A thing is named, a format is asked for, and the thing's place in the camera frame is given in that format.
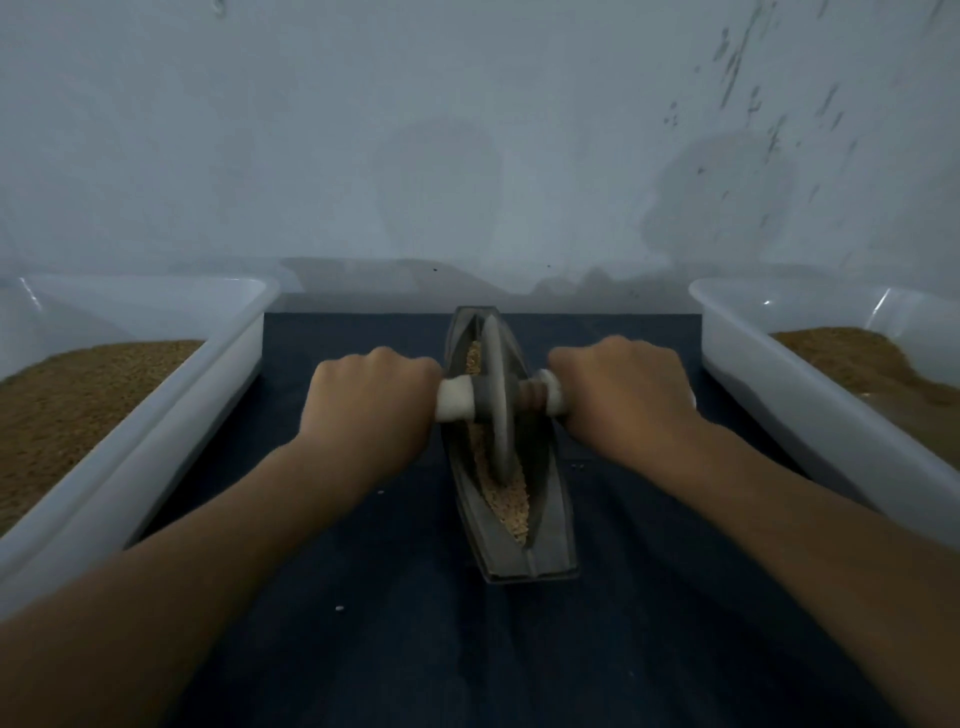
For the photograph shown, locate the person's left hand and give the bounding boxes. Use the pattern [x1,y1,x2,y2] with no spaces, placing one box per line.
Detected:
[297,346,446,489]

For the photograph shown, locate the person's right hand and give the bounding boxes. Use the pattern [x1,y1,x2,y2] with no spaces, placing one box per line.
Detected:
[546,336,707,474]

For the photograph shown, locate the metal grinding wheel with handles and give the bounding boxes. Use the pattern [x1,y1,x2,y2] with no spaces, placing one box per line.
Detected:
[435,312,569,489]

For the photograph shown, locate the small ground grain portion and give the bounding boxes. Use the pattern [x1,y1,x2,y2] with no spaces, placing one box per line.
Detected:
[462,339,533,546]

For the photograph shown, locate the boat-shaped metal grinding trough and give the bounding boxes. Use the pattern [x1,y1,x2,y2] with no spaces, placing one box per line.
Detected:
[441,306,579,584]

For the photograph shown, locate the white plastic tray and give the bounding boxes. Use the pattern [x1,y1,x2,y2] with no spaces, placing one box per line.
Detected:
[688,276,960,549]
[0,273,282,624]

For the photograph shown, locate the person's right forearm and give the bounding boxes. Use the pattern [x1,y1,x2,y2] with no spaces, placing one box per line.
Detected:
[645,427,960,728]

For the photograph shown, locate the person's left forearm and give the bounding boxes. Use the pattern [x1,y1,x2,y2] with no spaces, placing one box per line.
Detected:
[0,438,377,728]

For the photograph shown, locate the dark blue tablecloth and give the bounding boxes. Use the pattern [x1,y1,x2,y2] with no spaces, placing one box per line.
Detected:
[135,312,909,728]

